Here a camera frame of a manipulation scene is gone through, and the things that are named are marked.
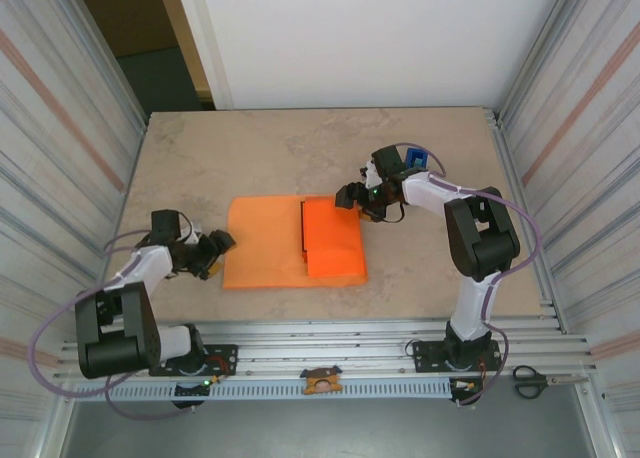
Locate orange cloth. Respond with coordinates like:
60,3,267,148
221,193,370,292

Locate blue tape dispenser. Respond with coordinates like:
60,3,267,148
404,146,431,172

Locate black controller board green light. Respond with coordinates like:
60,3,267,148
171,379,222,410

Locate brown toy figure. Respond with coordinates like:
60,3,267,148
299,365,344,395

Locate grey metal sheet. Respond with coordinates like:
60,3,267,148
49,397,606,458

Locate black controller board yellow plug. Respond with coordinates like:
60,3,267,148
448,376,485,407

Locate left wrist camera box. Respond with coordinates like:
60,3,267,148
178,221,202,247

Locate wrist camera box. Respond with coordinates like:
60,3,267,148
178,221,202,247
362,157,384,190

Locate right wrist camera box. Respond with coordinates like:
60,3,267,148
362,157,384,190

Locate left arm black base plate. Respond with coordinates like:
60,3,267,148
148,344,239,378

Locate perforated grey cable duct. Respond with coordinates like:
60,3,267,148
73,377,454,402

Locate aluminium extrusion frame rails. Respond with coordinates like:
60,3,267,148
52,320,601,385

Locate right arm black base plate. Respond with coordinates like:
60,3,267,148
412,338,503,374

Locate corrugated translucent enclosure panel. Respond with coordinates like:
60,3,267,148
499,0,640,429
0,0,149,429

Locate black handled scissors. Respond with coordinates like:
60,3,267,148
512,365,591,399

